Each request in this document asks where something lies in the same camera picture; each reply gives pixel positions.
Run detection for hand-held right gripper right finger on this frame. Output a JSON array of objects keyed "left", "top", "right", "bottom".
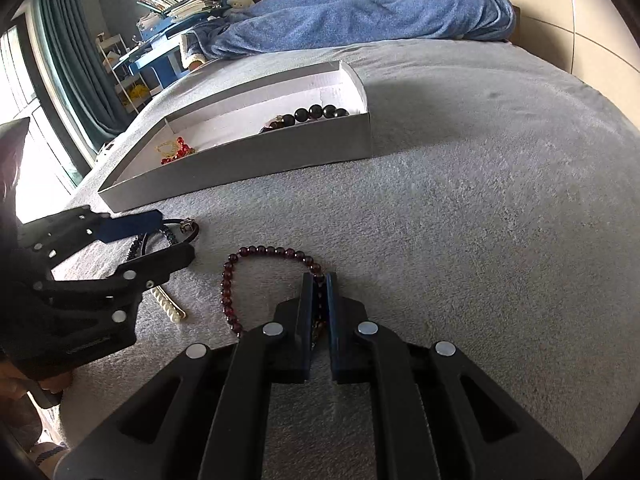
[{"left": 325, "top": 271, "right": 585, "bottom": 480}]

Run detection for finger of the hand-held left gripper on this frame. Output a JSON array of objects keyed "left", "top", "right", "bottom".
[
  {"left": 30, "top": 242, "right": 197, "bottom": 313},
  {"left": 17, "top": 207, "right": 162, "bottom": 263}
]

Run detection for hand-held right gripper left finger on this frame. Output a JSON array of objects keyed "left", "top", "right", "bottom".
[{"left": 54, "top": 272, "right": 327, "bottom": 480}]

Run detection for black cord bracelet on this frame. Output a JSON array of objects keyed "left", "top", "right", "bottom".
[{"left": 127, "top": 217, "right": 201, "bottom": 262}]

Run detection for white pearl bracelet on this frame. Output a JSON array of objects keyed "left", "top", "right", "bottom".
[{"left": 152, "top": 284, "right": 187, "bottom": 321}]

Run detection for dark red bead bracelet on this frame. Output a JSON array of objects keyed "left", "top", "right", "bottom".
[{"left": 221, "top": 245, "right": 326, "bottom": 338}]

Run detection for red charm bangle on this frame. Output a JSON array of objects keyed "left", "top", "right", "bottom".
[{"left": 156, "top": 136, "right": 196, "bottom": 166}]

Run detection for grey cardboard box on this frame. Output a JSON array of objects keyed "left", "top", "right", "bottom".
[{"left": 97, "top": 60, "right": 373, "bottom": 213}]

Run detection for large black bead bracelet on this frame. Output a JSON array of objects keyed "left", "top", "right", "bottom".
[{"left": 292, "top": 104, "right": 351, "bottom": 123}]

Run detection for person's left hand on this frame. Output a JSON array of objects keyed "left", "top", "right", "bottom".
[{"left": 0, "top": 355, "right": 72, "bottom": 406}]

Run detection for beige plaid pants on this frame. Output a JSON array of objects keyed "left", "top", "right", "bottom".
[{"left": 27, "top": 440, "right": 72, "bottom": 480}]

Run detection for glass balcony door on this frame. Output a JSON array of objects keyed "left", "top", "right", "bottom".
[{"left": 0, "top": 25, "right": 96, "bottom": 221}]

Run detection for white trolley shelf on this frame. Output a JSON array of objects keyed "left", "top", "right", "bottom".
[{"left": 95, "top": 32, "right": 146, "bottom": 116}]

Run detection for teal curtain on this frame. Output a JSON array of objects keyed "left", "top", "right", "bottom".
[{"left": 30, "top": 0, "right": 133, "bottom": 147}]

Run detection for stack of papers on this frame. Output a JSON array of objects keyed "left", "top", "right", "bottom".
[{"left": 167, "top": 0, "right": 221, "bottom": 20}]

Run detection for blue fleece blanket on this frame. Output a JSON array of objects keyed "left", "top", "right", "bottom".
[{"left": 192, "top": 0, "right": 516, "bottom": 61}]

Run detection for beige wardrobe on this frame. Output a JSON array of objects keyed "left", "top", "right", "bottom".
[{"left": 492, "top": 0, "right": 640, "bottom": 126}]

